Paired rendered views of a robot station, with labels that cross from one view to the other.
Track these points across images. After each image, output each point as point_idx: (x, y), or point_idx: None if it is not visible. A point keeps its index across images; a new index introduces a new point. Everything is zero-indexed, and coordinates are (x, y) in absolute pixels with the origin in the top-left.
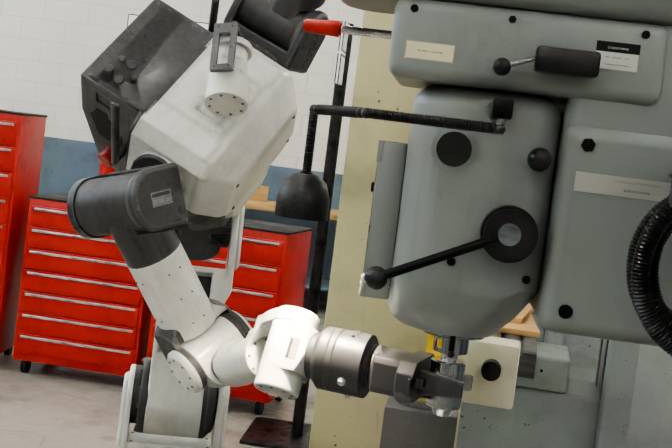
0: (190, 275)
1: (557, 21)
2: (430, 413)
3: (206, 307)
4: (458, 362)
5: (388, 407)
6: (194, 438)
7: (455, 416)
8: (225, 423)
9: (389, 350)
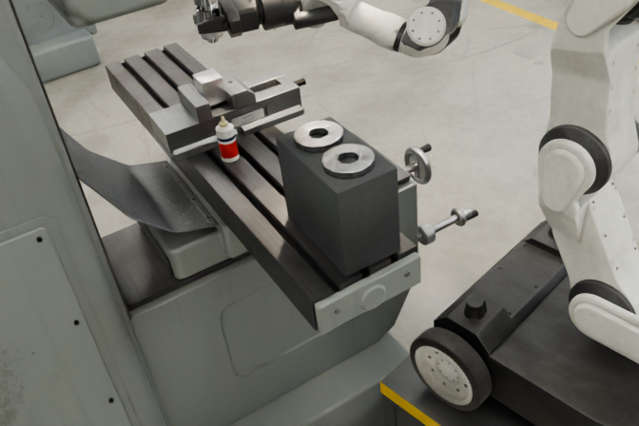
0: None
1: None
2: (296, 129)
3: None
4: (199, 7)
5: (327, 117)
6: (585, 198)
7: (277, 137)
8: (543, 178)
9: (248, 2)
